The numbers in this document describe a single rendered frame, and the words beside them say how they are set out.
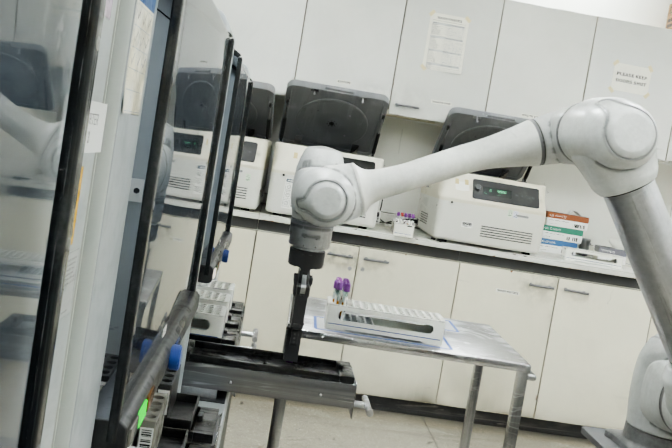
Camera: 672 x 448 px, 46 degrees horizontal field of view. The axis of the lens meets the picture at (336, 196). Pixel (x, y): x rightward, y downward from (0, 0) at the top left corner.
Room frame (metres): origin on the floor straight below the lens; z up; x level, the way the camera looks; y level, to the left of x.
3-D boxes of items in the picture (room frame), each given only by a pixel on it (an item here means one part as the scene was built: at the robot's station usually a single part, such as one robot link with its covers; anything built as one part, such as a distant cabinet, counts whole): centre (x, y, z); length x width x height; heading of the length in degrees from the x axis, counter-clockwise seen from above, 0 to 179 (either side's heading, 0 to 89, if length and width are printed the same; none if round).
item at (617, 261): (4.15, -1.37, 0.93); 0.30 x 0.10 x 0.06; 87
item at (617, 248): (4.44, -1.61, 0.97); 0.24 x 0.12 x 0.13; 84
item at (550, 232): (4.47, -1.27, 1.01); 0.23 x 0.12 x 0.08; 94
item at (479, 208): (4.27, -0.77, 1.25); 0.62 x 0.56 x 0.69; 4
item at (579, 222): (4.47, -1.29, 1.10); 0.24 x 0.13 x 0.10; 93
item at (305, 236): (1.64, 0.04, 1.07); 0.09 x 0.09 x 0.06
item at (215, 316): (1.73, 0.35, 0.83); 0.30 x 0.10 x 0.06; 95
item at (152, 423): (1.03, 0.19, 0.85); 0.12 x 0.02 x 0.06; 5
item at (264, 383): (1.59, 0.22, 0.78); 0.73 x 0.14 x 0.09; 95
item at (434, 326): (2.00, -0.17, 0.85); 0.30 x 0.10 x 0.06; 92
